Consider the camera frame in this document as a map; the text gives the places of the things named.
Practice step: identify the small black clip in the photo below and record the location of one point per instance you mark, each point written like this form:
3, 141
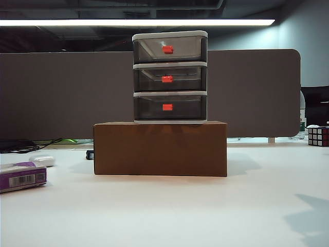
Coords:
90, 155

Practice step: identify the white partition foot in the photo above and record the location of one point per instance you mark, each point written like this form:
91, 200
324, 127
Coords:
271, 140

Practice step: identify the clear plastic bottle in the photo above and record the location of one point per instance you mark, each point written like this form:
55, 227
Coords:
302, 118

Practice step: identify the purple napkin pack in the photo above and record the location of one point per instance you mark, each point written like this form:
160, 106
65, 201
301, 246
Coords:
18, 177

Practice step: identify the long ceiling light strip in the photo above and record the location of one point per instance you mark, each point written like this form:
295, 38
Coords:
128, 22

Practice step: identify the grey-brown desk partition panel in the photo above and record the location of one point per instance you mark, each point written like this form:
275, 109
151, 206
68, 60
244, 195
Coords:
77, 90

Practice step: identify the white plastic drawer cabinet frame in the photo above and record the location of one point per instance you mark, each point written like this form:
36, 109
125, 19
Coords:
169, 34

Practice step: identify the green flat object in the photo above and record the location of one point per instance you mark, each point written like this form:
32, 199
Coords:
70, 141

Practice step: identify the brown cardboard box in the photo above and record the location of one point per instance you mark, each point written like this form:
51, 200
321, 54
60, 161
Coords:
159, 149

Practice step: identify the white earbuds case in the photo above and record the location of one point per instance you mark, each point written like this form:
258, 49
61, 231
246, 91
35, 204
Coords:
42, 160

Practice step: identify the Rubik's cube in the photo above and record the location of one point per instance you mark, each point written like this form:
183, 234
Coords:
318, 136

